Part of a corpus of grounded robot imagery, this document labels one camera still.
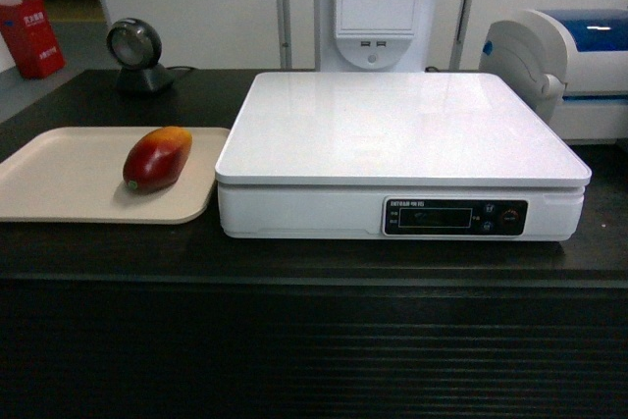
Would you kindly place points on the red fire extinguisher box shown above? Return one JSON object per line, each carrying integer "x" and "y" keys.
{"x": 30, "y": 38}

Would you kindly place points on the white checkout scale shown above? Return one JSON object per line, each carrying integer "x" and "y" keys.
{"x": 454, "y": 156}

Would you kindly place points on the dark red mango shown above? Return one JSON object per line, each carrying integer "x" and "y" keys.
{"x": 157, "y": 160}

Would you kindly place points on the white blue label printer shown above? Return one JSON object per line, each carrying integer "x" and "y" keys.
{"x": 569, "y": 67}

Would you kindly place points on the white POS terminal stand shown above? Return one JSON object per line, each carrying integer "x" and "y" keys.
{"x": 372, "y": 35}

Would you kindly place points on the beige plastic tray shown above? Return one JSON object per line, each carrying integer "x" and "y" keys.
{"x": 75, "y": 175}

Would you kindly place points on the black barcode scanner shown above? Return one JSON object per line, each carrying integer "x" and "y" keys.
{"x": 136, "y": 46}

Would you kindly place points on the black checkout counter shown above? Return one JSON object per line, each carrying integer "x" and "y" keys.
{"x": 102, "y": 321}

